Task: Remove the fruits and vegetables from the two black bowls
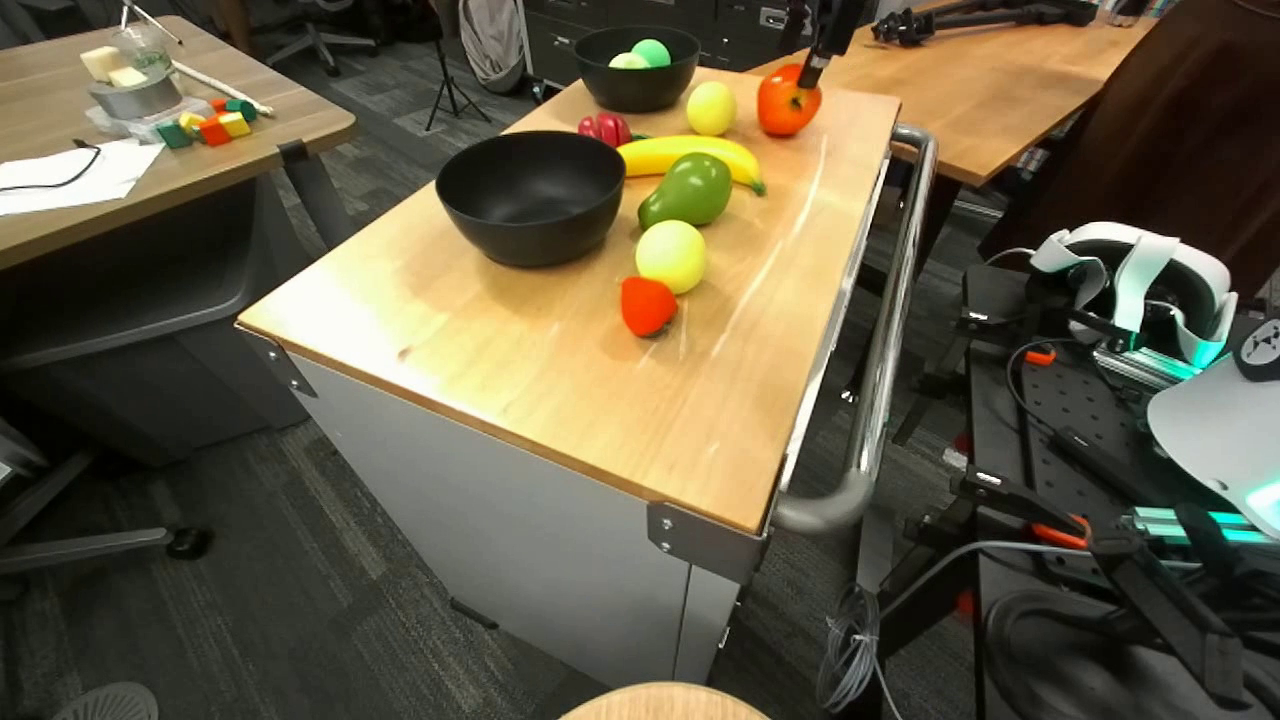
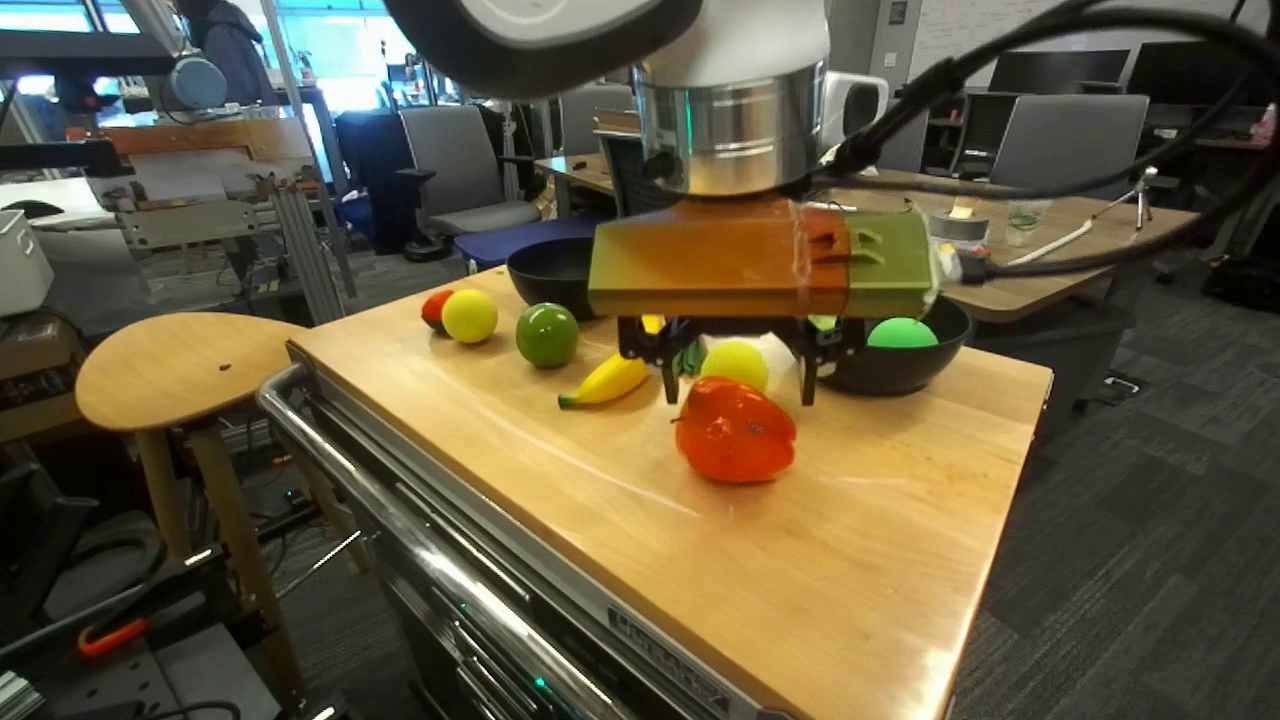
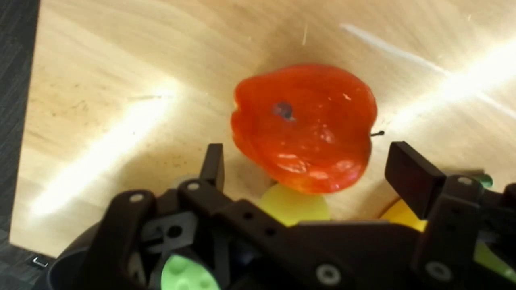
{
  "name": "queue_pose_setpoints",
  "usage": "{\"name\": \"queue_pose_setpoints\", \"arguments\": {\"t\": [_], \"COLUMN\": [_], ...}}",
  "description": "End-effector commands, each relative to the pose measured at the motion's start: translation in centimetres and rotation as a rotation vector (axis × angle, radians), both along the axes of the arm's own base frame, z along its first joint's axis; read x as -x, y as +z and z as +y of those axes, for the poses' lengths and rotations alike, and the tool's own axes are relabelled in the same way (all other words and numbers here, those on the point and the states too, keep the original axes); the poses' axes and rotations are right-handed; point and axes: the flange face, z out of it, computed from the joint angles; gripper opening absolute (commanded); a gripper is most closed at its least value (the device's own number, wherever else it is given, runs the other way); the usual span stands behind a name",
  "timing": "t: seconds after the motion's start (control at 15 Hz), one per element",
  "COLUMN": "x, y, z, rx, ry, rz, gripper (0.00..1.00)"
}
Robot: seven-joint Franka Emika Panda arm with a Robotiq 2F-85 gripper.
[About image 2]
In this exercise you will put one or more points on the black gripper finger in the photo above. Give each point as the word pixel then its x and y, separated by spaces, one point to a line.
pixel 671 366
pixel 809 366

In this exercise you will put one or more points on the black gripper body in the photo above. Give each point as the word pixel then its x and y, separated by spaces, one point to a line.
pixel 733 330

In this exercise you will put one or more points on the yellow toy lemon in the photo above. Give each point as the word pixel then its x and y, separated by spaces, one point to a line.
pixel 738 366

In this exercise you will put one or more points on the yellow toy banana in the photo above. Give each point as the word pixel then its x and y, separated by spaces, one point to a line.
pixel 606 381

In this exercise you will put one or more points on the orange toy pepper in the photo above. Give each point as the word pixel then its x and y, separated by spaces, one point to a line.
pixel 733 435

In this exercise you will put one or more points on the black plastic bowl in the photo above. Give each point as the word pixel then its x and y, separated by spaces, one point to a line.
pixel 906 369
pixel 553 280

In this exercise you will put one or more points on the green round toy fruit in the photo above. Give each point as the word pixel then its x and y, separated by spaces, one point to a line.
pixel 906 334

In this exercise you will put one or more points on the green toy pear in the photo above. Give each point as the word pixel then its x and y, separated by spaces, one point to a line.
pixel 549 334

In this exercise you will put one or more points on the yellow-green round toy fruit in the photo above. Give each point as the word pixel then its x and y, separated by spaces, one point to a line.
pixel 469 318

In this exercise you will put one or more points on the red toy strawberry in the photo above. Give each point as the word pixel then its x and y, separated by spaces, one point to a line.
pixel 435 308

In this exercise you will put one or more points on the dark grey office chair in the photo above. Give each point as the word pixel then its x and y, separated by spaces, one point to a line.
pixel 622 180

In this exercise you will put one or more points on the grey tape roll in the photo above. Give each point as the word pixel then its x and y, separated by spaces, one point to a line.
pixel 960 224

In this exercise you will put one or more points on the clear plastic cup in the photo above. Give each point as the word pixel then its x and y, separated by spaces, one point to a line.
pixel 1029 213

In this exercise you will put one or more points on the white plastic stick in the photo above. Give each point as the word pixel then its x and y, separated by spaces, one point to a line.
pixel 1052 242

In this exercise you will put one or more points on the large wooden conference table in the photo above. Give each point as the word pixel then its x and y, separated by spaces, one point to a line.
pixel 1134 234

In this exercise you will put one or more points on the black computer monitor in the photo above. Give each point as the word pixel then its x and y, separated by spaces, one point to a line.
pixel 1026 74
pixel 1184 74

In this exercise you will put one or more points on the small silver tripod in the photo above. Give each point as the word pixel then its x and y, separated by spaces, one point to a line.
pixel 1144 186

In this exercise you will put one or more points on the round wooden stool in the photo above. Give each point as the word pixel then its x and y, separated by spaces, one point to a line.
pixel 185 366

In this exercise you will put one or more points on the grey round joint fixture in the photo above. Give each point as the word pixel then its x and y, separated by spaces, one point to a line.
pixel 185 79

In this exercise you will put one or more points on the white box device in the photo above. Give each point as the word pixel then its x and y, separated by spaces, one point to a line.
pixel 21 267

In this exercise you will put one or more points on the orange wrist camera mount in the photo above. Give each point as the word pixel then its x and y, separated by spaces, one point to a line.
pixel 744 260

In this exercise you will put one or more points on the grey metal frame rack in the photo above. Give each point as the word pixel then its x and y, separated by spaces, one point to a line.
pixel 174 222

